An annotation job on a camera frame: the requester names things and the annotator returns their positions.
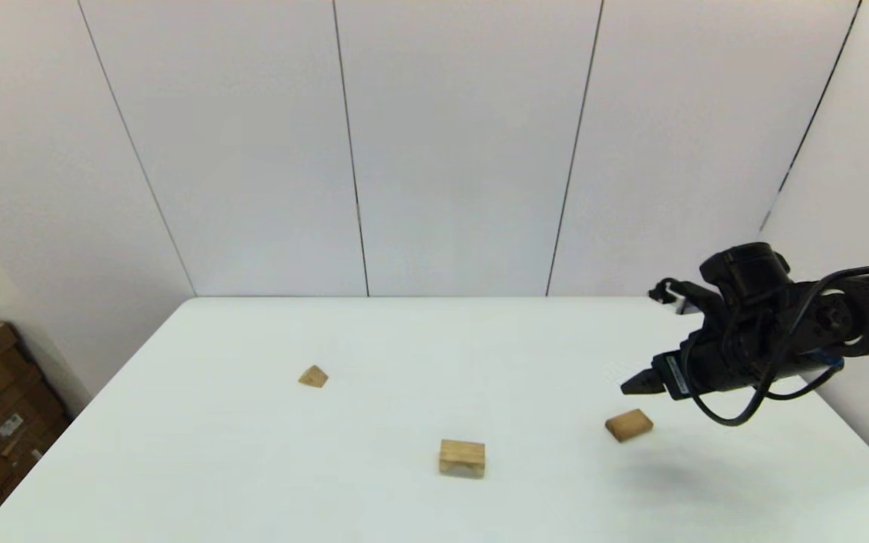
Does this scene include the rectangular wooden building block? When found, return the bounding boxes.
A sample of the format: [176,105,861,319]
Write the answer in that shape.
[605,409,654,443]

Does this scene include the arched wooden building block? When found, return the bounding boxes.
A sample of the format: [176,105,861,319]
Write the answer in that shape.
[439,439,486,479]

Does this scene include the labelled brown cardboard box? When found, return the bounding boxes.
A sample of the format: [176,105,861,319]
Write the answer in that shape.
[0,360,72,517]

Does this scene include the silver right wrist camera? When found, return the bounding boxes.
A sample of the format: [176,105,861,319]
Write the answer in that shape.
[648,278,707,315]

